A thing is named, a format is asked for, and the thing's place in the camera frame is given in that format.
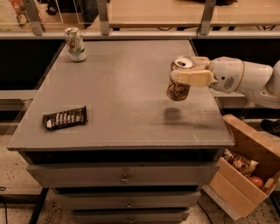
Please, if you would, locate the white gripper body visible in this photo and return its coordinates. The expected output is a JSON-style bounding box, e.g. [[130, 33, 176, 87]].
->
[[209, 57, 244, 93]]

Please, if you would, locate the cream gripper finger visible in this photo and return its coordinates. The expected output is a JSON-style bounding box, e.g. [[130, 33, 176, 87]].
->
[[192, 57, 210, 70], [171, 70, 214, 88]]

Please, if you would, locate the orange soda can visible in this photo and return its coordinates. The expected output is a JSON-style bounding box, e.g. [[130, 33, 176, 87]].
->
[[166, 56, 194, 101]]

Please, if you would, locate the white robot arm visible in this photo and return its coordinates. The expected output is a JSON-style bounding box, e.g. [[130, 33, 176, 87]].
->
[[170, 56, 280, 109]]

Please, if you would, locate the green white soda can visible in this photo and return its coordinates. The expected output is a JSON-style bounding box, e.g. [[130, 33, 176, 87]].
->
[[65, 27, 87, 62]]

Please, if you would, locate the wooden background table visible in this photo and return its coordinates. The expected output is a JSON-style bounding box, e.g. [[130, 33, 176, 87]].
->
[[108, 0, 280, 28]]

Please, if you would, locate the snack bag in box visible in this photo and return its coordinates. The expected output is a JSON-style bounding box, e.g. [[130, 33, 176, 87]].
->
[[223, 149, 259, 178]]

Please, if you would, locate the grey drawer cabinet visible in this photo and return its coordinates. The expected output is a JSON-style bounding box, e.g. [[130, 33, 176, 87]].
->
[[8, 40, 232, 224]]

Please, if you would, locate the red apple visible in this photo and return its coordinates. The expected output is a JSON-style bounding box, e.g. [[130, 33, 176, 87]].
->
[[249, 176, 263, 188]]

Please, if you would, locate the cardboard box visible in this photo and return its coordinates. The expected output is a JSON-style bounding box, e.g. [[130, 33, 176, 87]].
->
[[210, 115, 280, 218]]

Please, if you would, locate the black snack bar wrapper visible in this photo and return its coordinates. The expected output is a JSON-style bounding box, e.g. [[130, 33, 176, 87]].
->
[[42, 106, 88, 131]]

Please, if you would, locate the grey metal post right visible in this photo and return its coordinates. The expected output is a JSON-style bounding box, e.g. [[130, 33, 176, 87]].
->
[[199, 0, 216, 35]]

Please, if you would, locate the grey metal post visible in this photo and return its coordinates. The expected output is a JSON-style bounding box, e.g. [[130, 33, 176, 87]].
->
[[96, 0, 110, 36], [199, 0, 216, 35], [23, 0, 44, 36]]

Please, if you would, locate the grey metal post middle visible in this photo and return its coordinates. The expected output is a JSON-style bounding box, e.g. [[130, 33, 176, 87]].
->
[[96, 0, 110, 36]]

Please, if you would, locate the top drawer metal handle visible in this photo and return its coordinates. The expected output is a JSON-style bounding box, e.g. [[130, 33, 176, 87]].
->
[[120, 174, 130, 185]]

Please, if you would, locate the grey metal post left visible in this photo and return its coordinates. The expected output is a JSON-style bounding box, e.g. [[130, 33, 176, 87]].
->
[[23, 0, 44, 36]]

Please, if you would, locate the black floor cable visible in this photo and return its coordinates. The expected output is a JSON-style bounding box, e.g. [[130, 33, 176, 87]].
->
[[0, 186, 8, 224]]

